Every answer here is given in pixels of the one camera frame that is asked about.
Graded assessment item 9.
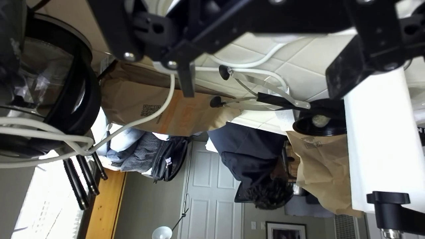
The brown paper bag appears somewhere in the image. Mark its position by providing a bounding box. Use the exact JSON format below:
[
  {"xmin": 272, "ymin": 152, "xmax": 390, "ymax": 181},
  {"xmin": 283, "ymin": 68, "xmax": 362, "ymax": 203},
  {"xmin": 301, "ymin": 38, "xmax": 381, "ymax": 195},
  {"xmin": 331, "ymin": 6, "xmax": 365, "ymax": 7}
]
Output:
[{"xmin": 285, "ymin": 131, "xmax": 361, "ymax": 216}]

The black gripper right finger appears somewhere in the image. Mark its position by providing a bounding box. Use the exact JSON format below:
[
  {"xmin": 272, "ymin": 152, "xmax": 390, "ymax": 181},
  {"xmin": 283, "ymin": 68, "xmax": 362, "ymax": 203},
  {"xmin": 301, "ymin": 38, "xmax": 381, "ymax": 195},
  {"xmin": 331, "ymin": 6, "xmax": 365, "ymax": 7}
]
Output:
[{"xmin": 325, "ymin": 11, "xmax": 425, "ymax": 98}]

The white double kitchen sink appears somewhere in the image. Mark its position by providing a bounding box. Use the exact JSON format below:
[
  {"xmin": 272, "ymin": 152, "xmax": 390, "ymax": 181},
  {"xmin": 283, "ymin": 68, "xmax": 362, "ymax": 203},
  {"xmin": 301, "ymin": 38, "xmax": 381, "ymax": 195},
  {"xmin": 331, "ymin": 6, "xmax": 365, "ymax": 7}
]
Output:
[{"xmin": 344, "ymin": 67, "xmax": 425, "ymax": 212}]

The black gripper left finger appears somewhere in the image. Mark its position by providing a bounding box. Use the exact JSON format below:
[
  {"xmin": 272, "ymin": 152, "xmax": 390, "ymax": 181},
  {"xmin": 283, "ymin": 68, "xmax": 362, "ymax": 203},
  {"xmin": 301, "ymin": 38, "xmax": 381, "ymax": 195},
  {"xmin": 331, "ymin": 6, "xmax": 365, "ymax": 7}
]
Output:
[{"xmin": 131, "ymin": 11, "xmax": 195, "ymax": 96}]

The white panel door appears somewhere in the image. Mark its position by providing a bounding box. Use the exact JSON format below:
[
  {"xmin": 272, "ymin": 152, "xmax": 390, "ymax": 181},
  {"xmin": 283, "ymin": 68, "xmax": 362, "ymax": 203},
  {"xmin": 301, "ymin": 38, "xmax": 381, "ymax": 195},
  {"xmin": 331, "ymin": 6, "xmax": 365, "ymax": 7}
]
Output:
[{"xmin": 178, "ymin": 141, "xmax": 242, "ymax": 239}]

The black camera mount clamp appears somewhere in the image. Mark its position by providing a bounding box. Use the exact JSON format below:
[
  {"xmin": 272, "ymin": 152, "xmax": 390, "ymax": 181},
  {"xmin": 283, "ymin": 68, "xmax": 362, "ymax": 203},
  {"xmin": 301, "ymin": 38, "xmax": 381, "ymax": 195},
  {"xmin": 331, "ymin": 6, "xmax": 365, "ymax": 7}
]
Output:
[{"xmin": 366, "ymin": 191, "xmax": 425, "ymax": 239}]

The cardboard box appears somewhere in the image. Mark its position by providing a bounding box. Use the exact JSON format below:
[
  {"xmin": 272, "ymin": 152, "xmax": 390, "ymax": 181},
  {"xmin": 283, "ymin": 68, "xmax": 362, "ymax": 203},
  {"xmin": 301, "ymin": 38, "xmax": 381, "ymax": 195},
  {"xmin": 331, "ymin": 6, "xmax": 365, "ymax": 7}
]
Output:
[{"xmin": 101, "ymin": 63, "xmax": 242, "ymax": 136}]

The person in dark clothes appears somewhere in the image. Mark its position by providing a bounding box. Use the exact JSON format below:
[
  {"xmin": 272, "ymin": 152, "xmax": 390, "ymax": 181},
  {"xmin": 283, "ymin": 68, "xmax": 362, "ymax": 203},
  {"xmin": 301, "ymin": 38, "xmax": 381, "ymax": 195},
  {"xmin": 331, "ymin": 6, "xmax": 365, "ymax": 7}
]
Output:
[{"xmin": 207, "ymin": 123, "xmax": 292, "ymax": 209}]

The black coffee maker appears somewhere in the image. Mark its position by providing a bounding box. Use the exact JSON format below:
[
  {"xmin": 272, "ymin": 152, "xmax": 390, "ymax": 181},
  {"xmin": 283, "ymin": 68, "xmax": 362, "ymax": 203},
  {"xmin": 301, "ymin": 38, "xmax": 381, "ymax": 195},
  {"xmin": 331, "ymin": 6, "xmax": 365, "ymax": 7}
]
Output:
[{"xmin": 0, "ymin": 0, "xmax": 99, "ymax": 135}]

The white power cable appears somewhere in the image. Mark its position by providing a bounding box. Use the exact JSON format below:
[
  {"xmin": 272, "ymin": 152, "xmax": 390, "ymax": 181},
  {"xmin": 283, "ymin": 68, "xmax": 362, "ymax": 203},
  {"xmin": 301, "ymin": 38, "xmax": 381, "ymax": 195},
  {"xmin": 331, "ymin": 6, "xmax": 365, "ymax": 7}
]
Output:
[{"xmin": 0, "ymin": 43, "xmax": 293, "ymax": 169}]

